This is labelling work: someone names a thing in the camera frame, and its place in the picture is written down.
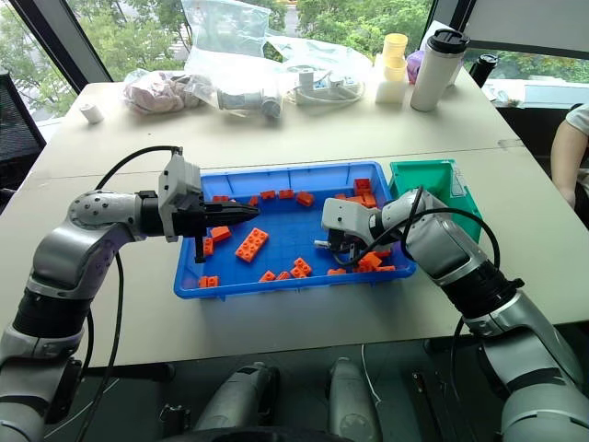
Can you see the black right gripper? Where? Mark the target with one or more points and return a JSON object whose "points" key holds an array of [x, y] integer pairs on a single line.
{"points": [[338, 236]]}

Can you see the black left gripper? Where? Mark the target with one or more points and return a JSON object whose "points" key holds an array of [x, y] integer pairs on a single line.
{"points": [[191, 221]]}

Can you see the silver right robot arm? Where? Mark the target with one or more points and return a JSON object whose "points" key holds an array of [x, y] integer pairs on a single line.
{"points": [[444, 251]]}

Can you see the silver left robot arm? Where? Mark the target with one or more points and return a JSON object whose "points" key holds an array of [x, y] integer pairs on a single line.
{"points": [[69, 258]]}

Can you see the blue plastic bin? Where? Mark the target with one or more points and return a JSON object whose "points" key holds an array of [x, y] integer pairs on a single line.
{"points": [[276, 235]]}

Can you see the green plastic bin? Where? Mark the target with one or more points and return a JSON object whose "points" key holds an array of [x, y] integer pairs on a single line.
{"points": [[423, 177]]}

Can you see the orange toy brick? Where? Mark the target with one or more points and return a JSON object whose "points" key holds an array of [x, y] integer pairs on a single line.
{"points": [[221, 234], [267, 276], [286, 194], [208, 281], [386, 268], [301, 268], [353, 200], [209, 246], [283, 275], [337, 271], [369, 200], [268, 195], [253, 201], [369, 262], [305, 198]]}

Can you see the large orange eight-stud brick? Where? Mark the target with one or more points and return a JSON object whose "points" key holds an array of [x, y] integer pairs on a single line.
{"points": [[251, 245]]}

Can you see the clear bag with cylinders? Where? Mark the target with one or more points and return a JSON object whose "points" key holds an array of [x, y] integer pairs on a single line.
{"points": [[248, 100]]}

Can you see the grey rounded robot leg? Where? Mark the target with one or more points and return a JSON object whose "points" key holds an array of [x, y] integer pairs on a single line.
{"points": [[352, 400], [239, 396]]}

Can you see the bag with pink cloth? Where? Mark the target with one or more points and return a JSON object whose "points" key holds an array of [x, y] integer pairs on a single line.
{"points": [[158, 92]]}

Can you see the white box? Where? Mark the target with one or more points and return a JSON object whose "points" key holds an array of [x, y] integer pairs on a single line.
{"points": [[389, 92]]}

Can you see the small white roll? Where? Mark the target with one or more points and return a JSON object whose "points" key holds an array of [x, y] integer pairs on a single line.
{"points": [[91, 113]]}

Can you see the purple object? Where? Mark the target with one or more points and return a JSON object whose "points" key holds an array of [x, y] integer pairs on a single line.
{"points": [[414, 66]]}

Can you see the large clear plastic bag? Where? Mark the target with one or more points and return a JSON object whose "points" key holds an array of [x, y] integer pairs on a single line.
{"points": [[230, 32]]}

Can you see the white tumbler black lid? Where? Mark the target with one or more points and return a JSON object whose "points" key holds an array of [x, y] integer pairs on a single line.
{"points": [[432, 73]]}

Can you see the stacked yellow cups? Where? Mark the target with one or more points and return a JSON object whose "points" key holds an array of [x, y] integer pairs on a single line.
{"points": [[395, 57]]}

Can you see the black mesh chair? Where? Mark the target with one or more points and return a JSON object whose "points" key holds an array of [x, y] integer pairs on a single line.
{"points": [[16, 129]]}

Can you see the black bottle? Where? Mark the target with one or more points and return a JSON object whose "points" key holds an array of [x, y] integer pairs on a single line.
{"points": [[483, 66]]}

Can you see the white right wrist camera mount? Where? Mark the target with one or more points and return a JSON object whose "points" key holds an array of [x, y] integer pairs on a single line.
{"points": [[343, 214]]}

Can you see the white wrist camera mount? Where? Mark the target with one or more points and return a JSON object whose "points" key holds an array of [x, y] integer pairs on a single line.
{"points": [[180, 184], [343, 214]]}

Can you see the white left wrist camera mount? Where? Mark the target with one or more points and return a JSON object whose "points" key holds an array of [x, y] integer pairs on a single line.
{"points": [[180, 184]]}

